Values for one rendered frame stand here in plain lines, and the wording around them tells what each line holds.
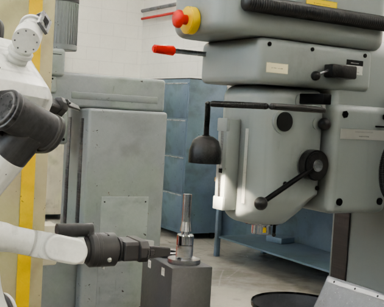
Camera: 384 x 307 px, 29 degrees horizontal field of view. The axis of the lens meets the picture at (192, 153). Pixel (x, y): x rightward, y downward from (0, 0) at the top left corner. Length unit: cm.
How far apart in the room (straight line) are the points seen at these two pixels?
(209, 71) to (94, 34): 965
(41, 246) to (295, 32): 79
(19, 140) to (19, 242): 28
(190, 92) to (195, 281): 706
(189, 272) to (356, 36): 75
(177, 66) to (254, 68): 904
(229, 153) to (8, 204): 178
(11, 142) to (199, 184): 748
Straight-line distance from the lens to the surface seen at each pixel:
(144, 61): 1154
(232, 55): 166
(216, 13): 157
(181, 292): 198
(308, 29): 165
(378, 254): 200
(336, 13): 166
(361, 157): 178
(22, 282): 337
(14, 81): 177
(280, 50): 161
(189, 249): 201
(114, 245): 189
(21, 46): 180
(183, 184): 901
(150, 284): 210
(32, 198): 332
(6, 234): 181
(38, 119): 167
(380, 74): 183
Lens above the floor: 155
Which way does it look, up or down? 3 degrees down
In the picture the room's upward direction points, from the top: 3 degrees clockwise
